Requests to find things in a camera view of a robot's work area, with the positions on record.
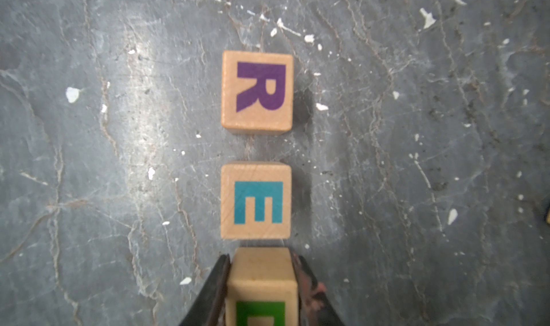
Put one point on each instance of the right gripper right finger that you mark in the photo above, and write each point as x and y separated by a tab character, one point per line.
314	306

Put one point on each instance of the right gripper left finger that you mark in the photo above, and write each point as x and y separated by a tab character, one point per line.
207	308

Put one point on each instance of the wooden block green D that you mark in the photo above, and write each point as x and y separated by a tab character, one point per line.
262	288

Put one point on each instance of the wooden block teal E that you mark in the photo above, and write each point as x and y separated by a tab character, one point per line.
256	200

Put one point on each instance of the wooden block purple R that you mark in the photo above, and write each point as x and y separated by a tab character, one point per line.
257	92

